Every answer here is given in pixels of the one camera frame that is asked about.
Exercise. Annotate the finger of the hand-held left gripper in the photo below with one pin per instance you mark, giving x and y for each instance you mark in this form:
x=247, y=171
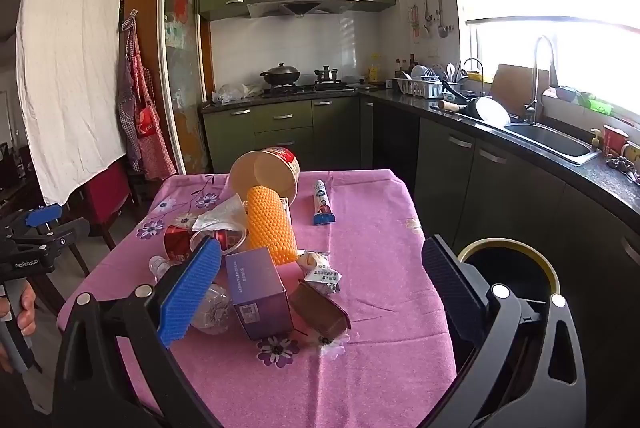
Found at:
x=44, y=214

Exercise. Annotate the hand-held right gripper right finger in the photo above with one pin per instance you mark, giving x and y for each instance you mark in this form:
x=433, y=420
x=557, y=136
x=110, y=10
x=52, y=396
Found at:
x=452, y=288

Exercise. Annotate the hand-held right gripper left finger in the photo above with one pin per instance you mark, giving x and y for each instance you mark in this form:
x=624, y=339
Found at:
x=192, y=288

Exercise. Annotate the clear plastic bottle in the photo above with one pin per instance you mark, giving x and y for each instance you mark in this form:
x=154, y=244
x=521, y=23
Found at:
x=215, y=308

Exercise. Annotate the red foil-lined cup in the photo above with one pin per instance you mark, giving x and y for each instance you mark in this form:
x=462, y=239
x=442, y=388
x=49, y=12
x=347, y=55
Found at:
x=176, y=245

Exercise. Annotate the yellow-rimmed black bin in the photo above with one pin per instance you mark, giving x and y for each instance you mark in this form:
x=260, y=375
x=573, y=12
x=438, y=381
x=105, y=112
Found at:
x=510, y=265

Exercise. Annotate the purple box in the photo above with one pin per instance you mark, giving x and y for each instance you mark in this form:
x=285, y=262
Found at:
x=257, y=293

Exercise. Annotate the orange textured sponge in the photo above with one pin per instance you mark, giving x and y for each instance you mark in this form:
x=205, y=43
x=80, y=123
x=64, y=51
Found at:
x=270, y=228

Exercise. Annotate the small paper carton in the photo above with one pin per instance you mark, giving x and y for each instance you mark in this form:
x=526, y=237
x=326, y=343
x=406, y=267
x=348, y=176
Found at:
x=320, y=314

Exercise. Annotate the white snack packet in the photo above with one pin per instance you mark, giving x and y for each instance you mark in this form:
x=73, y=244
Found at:
x=322, y=275

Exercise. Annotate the person's left hand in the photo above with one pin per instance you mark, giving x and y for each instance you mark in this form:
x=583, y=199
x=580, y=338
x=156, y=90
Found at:
x=26, y=308

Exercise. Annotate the dark wooden chair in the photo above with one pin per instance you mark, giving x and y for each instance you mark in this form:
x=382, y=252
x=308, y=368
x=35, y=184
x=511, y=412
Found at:
x=10, y=167

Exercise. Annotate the red wooden chair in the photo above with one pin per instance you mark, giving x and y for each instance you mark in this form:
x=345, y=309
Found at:
x=107, y=200

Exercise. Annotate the pink floral tablecloth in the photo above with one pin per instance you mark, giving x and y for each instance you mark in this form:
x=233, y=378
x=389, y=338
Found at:
x=380, y=258

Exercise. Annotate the dark green base cabinets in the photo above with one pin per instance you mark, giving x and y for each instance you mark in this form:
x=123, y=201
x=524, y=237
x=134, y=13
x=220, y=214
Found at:
x=500, y=193

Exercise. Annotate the large paper bucket bowl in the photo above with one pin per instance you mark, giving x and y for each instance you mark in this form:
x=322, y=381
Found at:
x=262, y=173

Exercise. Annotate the red checked apron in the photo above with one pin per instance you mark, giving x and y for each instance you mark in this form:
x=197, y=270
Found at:
x=145, y=117

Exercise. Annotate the white hanging cloth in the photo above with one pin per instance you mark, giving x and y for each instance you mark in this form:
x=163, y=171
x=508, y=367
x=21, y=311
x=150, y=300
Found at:
x=70, y=72

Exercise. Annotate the toothpaste tube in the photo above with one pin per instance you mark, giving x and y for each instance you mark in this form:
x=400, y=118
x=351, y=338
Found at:
x=322, y=203

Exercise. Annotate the steel sink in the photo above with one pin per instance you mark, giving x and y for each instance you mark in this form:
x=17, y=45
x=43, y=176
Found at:
x=550, y=141

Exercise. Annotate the wooden rolling pin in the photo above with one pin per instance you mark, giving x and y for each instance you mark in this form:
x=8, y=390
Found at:
x=447, y=107

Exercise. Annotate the black pan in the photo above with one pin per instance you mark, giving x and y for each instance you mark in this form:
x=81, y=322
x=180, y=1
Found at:
x=470, y=107

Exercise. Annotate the black stone countertop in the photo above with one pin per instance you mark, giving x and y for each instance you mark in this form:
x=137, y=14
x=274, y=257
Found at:
x=600, y=178

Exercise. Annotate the light green base cabinets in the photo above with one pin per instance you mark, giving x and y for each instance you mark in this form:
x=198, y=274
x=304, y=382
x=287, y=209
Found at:
x=285, y=127

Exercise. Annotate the crumpled plastic bag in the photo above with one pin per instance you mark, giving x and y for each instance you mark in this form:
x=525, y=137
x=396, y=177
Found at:
x=232, y=91

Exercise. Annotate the white dish rack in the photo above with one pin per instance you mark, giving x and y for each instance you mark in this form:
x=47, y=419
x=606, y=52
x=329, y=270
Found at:
x=420, y=86

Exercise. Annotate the yellow soap dispenser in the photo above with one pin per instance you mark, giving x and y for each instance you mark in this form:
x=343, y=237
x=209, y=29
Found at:
x=595, y=140

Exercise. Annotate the wooden cutting board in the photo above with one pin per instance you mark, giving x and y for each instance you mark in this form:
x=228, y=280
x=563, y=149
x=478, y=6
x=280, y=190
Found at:
x=515, y=90

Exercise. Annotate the utensil holder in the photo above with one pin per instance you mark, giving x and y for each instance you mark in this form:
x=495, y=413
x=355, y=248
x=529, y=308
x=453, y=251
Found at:
x=452, y=80

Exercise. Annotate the dark dishcloth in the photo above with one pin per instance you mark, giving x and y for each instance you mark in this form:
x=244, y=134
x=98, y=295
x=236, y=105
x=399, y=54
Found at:
x=622, y=166

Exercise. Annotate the floral glass sliding door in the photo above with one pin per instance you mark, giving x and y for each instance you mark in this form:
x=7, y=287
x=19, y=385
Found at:
x=182, y=57

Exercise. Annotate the yellow basket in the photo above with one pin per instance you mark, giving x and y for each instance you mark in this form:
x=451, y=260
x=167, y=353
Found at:
x=475, y=75

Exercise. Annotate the red paper tub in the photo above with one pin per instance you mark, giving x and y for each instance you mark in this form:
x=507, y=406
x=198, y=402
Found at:
x=614, y=141

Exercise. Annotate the yellow mug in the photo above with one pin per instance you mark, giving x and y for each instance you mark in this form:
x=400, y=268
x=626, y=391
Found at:
x=632, y=153

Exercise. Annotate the purple bowl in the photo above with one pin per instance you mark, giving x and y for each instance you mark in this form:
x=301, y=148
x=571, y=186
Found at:
x=567, y=93

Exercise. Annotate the dark sauce bottle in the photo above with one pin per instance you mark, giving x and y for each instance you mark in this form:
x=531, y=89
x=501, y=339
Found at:
x=412, y=63

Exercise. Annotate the gas stove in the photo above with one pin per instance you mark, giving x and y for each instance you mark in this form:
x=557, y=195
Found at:
x=305, y=88

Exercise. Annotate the black lidded wok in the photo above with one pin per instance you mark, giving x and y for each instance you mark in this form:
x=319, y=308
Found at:
x=280, y=76

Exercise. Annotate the yellow oil bottle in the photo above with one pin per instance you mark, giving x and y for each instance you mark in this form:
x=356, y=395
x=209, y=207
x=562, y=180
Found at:
x=373, y=71

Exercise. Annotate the green plastic container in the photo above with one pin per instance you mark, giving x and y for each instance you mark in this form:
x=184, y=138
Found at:
x=597, y=105

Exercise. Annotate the steel faucet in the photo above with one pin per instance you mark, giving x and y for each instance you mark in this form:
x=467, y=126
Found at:
x=542, y=72

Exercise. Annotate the steel pot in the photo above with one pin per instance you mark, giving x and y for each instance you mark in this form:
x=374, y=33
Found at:
x=326, y=74

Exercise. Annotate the hanging ladle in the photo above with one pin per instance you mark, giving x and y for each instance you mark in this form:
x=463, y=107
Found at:
x=442, y=20

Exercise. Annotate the hanging spatula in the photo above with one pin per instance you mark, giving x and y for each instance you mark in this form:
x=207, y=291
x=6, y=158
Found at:
x=426, y=15

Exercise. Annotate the wall chart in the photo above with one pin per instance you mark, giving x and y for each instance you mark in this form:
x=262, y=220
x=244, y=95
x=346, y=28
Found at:
x=413, y=23

